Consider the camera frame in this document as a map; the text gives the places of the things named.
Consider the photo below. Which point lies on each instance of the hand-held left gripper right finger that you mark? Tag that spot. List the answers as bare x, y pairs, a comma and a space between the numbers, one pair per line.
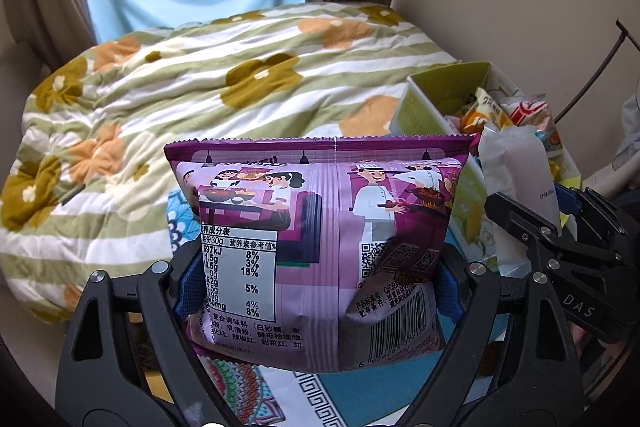
447, 292

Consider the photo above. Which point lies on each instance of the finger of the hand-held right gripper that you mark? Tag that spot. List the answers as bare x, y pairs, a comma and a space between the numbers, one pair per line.
600, 222
525, 227

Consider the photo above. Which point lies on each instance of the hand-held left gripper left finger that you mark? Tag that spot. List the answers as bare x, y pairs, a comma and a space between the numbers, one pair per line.
189, 294

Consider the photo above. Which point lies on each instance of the purple snack packet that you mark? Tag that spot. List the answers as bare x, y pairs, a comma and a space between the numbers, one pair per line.
320, 227

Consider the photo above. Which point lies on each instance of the green cardboard box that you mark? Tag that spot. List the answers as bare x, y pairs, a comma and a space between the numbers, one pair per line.
425, 107

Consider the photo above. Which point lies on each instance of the grey cloth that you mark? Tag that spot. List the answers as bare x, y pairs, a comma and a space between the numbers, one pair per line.
631, 127

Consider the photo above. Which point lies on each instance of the floral blanket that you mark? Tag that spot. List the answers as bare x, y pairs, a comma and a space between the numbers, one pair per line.
150, 107

